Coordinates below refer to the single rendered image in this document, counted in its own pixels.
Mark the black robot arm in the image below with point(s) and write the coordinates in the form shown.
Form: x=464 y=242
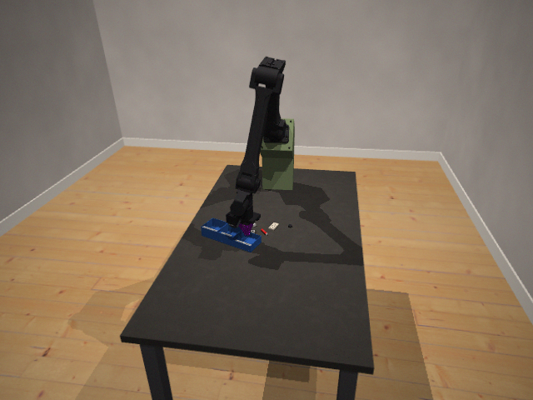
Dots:
x=267 y=127

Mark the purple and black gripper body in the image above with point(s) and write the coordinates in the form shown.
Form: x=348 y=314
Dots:
x=256 y=217

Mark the blue open bin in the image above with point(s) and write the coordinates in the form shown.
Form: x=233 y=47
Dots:
x=230 y=235

